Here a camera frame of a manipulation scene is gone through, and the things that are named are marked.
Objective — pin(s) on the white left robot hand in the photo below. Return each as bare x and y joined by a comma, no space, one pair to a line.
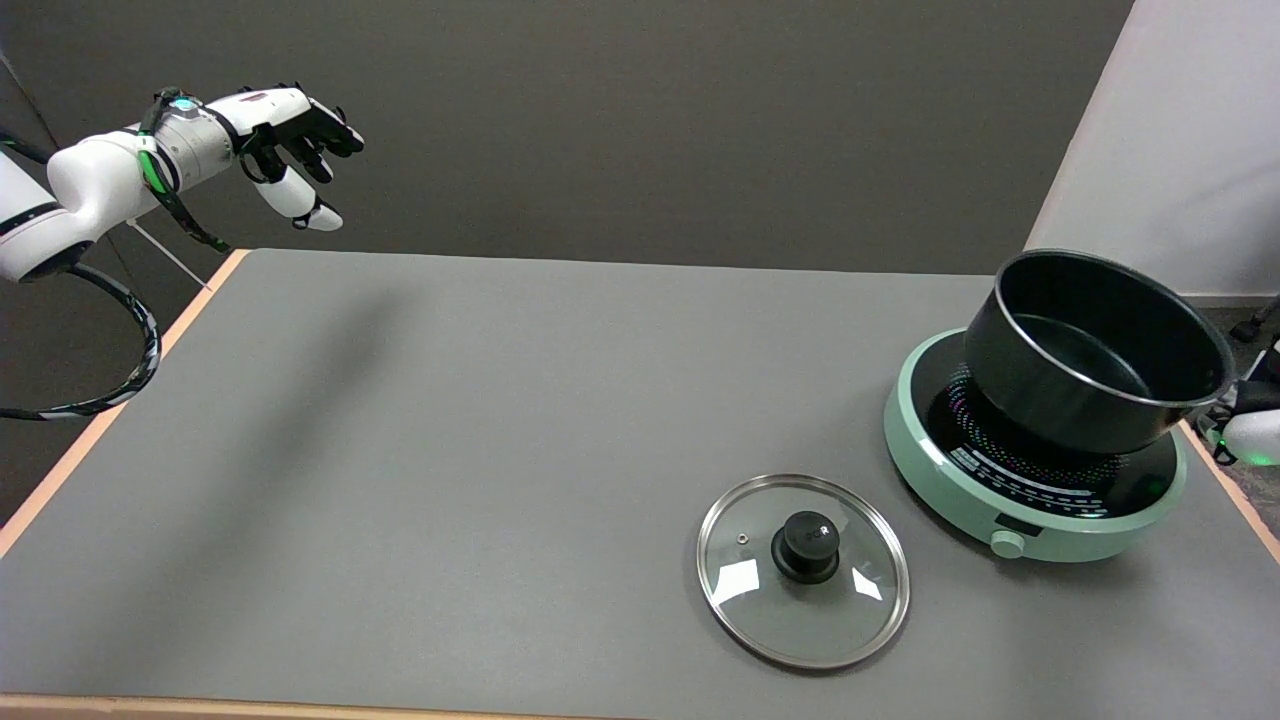
272,105

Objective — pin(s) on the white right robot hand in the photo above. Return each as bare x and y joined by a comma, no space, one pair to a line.
1255,435

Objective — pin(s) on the black cooking pot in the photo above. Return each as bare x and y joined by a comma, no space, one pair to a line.
1060,400

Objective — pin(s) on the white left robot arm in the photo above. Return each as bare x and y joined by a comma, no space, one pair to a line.
95,180

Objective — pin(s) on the green induction cooker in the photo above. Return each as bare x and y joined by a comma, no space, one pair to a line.
930,490

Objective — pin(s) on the glass pot lid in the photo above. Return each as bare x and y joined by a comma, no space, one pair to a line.
805,575

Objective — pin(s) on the dark stand leg with caster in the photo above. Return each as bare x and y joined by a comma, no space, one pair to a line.
1252,325

